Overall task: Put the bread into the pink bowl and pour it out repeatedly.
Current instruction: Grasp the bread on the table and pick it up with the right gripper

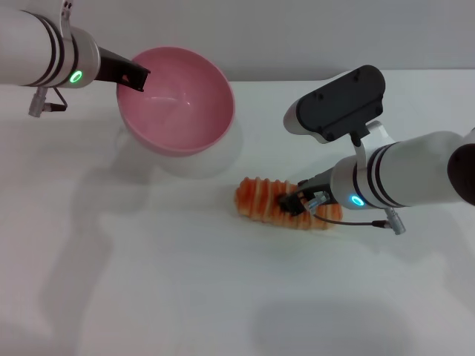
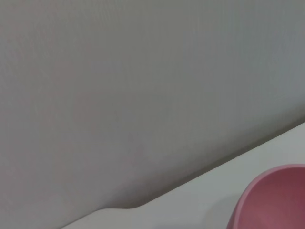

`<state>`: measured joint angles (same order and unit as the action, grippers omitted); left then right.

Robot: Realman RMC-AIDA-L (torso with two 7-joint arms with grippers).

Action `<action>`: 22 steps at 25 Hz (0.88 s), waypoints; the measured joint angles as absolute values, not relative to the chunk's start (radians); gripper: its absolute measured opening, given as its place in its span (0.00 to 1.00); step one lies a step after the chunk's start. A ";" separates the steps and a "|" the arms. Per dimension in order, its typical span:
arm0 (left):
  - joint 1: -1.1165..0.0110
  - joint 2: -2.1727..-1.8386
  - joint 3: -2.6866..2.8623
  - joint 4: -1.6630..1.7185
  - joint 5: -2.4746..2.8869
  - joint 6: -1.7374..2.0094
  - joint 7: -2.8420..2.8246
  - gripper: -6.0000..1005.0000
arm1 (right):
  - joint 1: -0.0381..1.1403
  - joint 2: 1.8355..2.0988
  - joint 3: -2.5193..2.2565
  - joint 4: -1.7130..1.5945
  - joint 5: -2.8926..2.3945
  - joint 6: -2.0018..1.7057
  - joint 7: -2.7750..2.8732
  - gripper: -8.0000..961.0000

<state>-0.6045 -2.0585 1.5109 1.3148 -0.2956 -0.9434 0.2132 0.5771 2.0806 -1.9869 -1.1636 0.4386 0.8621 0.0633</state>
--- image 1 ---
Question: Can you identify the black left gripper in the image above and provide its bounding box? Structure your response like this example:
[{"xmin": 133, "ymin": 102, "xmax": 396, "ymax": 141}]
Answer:
[{"xmin": 96, "ymin": 47, "xmax": 151, "ymax": 92}]

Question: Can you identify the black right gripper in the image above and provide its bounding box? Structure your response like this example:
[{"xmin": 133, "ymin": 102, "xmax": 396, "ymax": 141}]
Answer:
[{"xmin": 278, "ymin": 168, "xmax": 337, "ymax": 217}]

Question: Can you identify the golden ridged bread loaf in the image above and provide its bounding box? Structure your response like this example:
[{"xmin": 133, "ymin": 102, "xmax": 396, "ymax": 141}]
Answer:
[{"xmin": 234, "ymin": 177, "xmax": 343, "ymax": 233}]

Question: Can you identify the pink plastic bowl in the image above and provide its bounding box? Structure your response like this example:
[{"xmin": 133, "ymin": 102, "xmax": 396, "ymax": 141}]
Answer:
[{"xmin": 117, "ymin": 46, "xmax": 236, "ymax": 159}]

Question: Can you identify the silver left camera bracket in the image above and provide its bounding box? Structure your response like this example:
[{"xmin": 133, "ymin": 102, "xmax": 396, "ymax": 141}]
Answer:
[{"xmin": 59, "ymin": 0, "xmax": 76, "ymax": 38}]

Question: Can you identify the silver camera bracket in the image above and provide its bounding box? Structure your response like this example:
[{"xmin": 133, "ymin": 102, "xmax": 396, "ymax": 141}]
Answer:
[
  {"xmin": 59, "ymin": 0, "xmax": 76, "ymax": 38},
  {"xmin": 350, "ymin": 120, "xmax": 398, "ymax": 165}
]

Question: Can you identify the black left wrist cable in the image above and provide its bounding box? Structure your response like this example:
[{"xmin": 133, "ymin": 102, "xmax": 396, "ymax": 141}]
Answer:
[{"xmin": 28, "ymin": 87, "xmax": 68, "ymax": 118}]

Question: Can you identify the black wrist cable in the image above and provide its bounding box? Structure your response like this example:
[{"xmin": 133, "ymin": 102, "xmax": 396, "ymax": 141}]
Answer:
[
  {"xmin": 304, "ymin": 191, "xmax": 407, "ymax": 235},
  {"xmin": 28, "ymin": 87, "xmax": 68, "ymax": 118}
]

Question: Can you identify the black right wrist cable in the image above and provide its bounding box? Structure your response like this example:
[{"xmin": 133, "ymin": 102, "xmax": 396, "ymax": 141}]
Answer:
[{"xmin": 304, "ymin": 191, "xmax": 407, "ymax": 235}]

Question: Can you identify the silver right camera bracket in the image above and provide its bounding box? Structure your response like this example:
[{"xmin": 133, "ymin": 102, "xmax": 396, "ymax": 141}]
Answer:
[{"xmin": 350, "ymin": 120, "xmax": 398, "ymax": 165}]

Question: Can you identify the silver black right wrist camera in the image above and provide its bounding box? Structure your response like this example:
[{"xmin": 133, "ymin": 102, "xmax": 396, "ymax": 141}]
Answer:
[{"xmin": 284, "ymin": 65, "xmax": 386, "ymax": 145}]

